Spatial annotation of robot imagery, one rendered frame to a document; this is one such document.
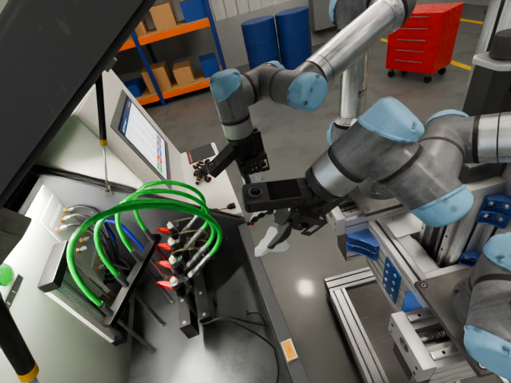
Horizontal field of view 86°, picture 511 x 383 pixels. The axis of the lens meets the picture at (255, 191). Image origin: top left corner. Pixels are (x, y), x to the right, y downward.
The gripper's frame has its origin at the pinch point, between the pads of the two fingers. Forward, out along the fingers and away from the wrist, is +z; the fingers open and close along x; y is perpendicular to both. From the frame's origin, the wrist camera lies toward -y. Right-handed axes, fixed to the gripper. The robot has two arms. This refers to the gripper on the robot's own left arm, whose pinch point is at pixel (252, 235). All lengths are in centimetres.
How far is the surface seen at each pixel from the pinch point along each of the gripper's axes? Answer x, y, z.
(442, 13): 306, 261, -83
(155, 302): 10, 2, 74
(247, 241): 24, 25, 39
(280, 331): -11.7, 25.2, 27.6
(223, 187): 58, 22, 48
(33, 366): -21.0, -30.7, 4.6
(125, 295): 3, -14, 49
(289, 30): 458, 176, 55
